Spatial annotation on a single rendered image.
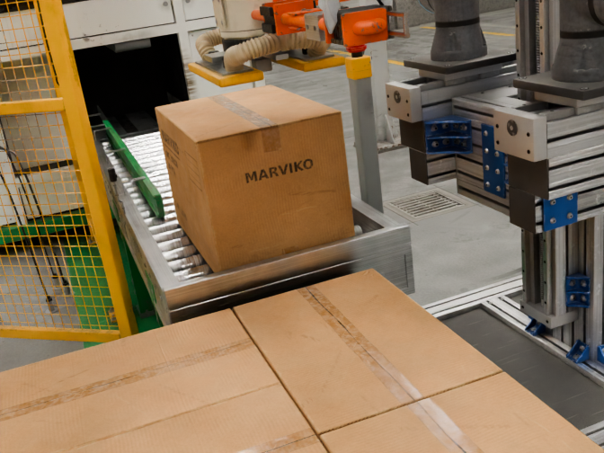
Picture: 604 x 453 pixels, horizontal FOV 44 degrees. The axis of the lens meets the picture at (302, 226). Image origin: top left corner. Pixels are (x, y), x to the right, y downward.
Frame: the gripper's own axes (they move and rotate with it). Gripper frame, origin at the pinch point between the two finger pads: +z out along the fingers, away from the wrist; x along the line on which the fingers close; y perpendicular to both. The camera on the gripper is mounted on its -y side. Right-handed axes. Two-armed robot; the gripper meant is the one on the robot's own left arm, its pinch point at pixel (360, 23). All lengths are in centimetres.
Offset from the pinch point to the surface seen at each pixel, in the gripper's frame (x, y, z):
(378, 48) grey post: -157, 349, 58
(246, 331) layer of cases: 19, 43, 71
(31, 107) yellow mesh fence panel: 58, 148, 26
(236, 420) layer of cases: 30, 8, 70
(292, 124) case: -7, 70, 30
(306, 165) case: -10, 70, 42
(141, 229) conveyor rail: 33, 117, 65
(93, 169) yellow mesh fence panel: 43, 137, 48
